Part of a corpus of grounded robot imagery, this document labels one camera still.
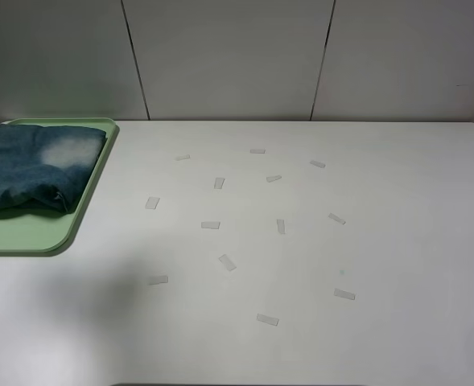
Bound blue children's denim shorts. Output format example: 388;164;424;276
0;124;106;213

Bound green plastic tray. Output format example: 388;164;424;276
0;117;119;257

